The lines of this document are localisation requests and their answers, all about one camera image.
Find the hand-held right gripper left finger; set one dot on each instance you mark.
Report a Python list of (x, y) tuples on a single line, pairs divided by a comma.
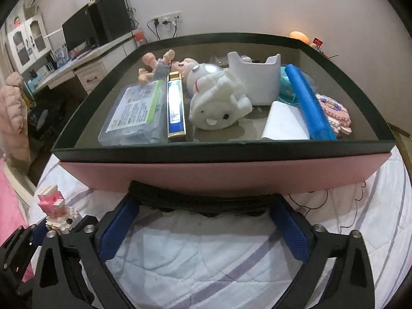
[(119, 228)]

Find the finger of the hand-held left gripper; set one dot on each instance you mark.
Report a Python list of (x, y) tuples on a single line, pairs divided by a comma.
[(84, 221), (37, 233)]

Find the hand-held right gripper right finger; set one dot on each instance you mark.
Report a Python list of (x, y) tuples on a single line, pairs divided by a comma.
[(289, 228)]

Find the pink white brick figure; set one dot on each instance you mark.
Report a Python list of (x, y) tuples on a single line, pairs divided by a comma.
[(56, 202)]

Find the pink box with dark rim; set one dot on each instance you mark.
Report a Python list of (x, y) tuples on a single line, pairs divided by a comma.
[(225, 167)]

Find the pink pearl hair accessory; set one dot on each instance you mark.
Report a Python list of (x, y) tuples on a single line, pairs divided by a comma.
[(334, 116)]

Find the blue tube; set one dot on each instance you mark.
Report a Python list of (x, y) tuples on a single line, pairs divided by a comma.
[(309, 103)]

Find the gold blue slim box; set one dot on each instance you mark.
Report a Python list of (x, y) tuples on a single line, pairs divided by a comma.
[(176, 109)]

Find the white plush doll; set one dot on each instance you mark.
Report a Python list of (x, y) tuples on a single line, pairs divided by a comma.
[(219, 103)]

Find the white curved holder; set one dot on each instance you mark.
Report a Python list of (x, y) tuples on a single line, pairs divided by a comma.
[(257, 83)]

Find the baby doll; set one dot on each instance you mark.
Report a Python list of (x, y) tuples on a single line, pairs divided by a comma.
[(159, 66)]

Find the striped white bed sheet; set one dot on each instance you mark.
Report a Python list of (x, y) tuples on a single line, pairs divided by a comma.
[(193, 257)]

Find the white charger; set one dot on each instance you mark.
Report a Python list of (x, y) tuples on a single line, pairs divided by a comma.
[(283, 122)]

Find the black office chair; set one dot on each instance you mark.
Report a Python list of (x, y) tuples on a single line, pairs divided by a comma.
[(41, 119)]

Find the clear pack with green label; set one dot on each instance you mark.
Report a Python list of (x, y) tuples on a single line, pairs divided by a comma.
[(135, 112)]

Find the pink padded jacket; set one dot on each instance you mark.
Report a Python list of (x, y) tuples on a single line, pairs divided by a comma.
[(13, 109)]

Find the teal round container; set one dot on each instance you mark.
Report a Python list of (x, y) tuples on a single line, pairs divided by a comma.
[(285, 87)]

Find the blue desk organizer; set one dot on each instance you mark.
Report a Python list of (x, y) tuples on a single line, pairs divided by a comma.
[(37, 79)]

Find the blue labelled bottles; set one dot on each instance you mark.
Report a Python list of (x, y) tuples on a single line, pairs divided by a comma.
[(60, 54)]

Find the white desk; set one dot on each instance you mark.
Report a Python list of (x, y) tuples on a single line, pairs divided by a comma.
[(112, 51)]

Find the packets in red box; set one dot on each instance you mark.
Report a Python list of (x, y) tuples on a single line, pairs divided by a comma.
[(317, 43)]

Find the black monitor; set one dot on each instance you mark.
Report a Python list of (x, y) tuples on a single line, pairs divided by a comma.
[(79, 29)]

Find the orange octopus plush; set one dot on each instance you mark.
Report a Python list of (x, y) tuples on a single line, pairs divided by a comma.
[(299, 36)]

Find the clear bottle with orange lid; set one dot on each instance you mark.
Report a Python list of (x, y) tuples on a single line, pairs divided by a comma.
[(140, 35)]

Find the white glass door cabinet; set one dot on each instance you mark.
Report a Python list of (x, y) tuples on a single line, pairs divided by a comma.
[(41, 29)]

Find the large black speaker box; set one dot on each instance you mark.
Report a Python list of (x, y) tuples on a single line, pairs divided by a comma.
[(109, 19)]

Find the small doll on cabinet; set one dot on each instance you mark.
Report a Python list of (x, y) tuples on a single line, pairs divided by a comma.
[(16, 21)]

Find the white wall outlet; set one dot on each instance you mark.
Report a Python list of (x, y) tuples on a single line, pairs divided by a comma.
[(165, 17)]

